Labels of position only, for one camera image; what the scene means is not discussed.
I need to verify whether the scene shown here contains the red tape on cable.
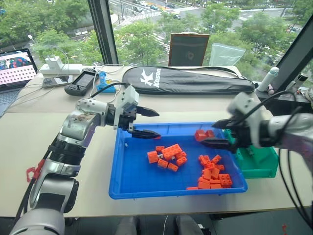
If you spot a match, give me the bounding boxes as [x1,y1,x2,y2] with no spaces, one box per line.
[26,159,46,183]

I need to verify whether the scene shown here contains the wooden framed board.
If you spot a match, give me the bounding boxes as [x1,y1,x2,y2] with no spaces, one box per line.
[168,33,211,67]

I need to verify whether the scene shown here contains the clear plastic bag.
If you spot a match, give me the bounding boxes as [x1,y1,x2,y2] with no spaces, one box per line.
[209,43,246,67]

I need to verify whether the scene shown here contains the black handheld game console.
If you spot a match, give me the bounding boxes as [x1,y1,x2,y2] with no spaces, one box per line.
[64,68,99,96]

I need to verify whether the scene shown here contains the blue plastic gadget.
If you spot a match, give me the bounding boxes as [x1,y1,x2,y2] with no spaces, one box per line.
[96,71,116,94]

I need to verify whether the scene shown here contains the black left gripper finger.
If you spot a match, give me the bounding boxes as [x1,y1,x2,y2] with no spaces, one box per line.
[135,106,160,118]
[128,129,162,141]

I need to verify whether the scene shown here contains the white charger plug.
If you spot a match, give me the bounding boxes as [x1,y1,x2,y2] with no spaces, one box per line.
[45,55,62,71]

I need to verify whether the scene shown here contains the silver smartphone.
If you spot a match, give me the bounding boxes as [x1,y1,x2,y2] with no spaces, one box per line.
[42,75,74,89]

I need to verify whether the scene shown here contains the blue plastic bin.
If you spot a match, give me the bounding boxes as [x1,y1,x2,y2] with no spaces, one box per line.
[108,121,248,200]

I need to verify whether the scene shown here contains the dark rounded shape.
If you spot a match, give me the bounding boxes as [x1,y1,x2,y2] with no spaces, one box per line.
[175,214,205,235]

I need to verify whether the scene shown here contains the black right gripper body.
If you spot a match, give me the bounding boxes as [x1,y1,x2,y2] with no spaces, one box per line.
[229,117,254,154]

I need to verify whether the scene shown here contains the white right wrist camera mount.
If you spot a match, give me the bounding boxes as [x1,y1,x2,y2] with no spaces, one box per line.
[227,92,261,148]

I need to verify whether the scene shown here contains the black side shelf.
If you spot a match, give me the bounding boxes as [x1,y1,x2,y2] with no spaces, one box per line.
[255,87,313,117]

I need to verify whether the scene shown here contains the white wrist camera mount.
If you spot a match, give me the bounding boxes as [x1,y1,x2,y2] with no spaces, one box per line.
[227,92,261,148]
[113,85,140,131]

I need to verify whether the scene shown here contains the white power strip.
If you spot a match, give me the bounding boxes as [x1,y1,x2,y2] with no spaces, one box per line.
[39,63,83,75]

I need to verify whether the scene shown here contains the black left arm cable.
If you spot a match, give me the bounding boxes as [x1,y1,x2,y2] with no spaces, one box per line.
[89,82,132,98]

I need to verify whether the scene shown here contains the green plastic bin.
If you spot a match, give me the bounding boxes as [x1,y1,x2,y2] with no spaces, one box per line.
[223,129,280,179]

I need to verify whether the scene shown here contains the black racket bag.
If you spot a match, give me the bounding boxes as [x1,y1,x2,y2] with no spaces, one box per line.
[122,65,256,95]

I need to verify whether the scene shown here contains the black cable bundle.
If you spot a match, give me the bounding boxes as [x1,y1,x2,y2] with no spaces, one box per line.
[14,149,52,222]

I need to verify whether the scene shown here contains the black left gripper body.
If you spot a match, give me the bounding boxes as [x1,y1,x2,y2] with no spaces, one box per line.
[119,106,138,133]

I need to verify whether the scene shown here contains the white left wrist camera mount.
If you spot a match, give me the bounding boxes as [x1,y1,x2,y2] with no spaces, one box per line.
[113,85,140,131]

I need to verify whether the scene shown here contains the white charging cable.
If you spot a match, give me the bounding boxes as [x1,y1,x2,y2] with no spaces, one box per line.
[92,63,125,77]

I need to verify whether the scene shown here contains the open laptop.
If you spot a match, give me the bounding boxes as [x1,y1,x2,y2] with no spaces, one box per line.
[0,47,39,117]

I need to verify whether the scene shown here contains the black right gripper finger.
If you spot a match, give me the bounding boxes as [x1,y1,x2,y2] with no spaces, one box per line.
[199,138,237,154]
[211,118,236,130]

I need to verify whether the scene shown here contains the large orange toy brick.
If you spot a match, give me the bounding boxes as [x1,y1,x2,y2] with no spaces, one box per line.
[219,173,233,189]
[161,143,183,161]

